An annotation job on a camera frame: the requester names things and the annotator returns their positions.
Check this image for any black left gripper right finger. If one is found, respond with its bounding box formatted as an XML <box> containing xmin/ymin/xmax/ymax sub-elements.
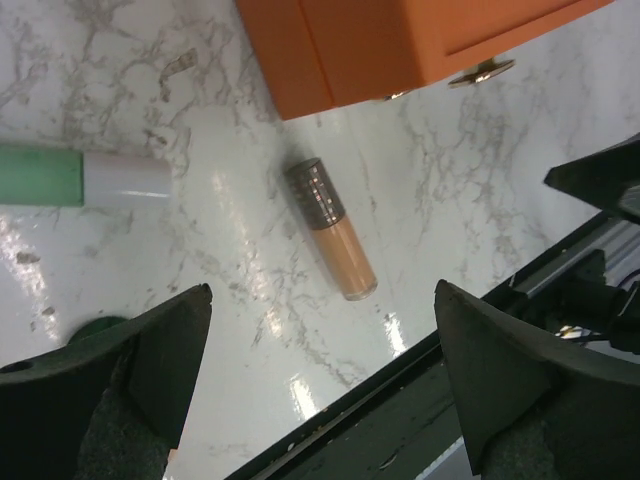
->
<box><xmin>435</xmin><ymin>280</ymin><xmax>639</xmax><ymax>479</ymax></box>

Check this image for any green white cosmetic tube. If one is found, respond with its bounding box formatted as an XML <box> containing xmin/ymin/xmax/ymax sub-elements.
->
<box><xmin>1</xmin><ymin>144</ymin><xmax>172</xmax><ymax>208</ymax></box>

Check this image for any beige concealer tube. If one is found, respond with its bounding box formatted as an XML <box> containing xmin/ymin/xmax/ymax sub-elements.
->
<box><xmin>284</xmin><ymin>158</ymin><xmax>378</xmax><ymax>301</ymax></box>

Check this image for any orange drawer organizer box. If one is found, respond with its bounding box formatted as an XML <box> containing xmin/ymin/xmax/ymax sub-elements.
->
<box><xmin>236</xmin><ymin>0</ymin><xmax>605</xmax><ymax>120</ymax></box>

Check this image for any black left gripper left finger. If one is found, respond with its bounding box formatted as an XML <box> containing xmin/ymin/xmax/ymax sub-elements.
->
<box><xmin>1</xmin><ymin>284</ymin><xmax>212</xmax><ymax>479</ymax></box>

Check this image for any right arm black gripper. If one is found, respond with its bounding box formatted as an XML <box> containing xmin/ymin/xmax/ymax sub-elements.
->
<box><xmin>544</xmin><ymin>134</ymin><xmax>640</xmax><ymax>224</ymax></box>

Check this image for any dark green round puff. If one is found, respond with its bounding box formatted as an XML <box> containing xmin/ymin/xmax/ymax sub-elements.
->
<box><xmin>68</xmin><ymin>316</ymin><xmax>127</xmax><ymax>344</ymax></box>

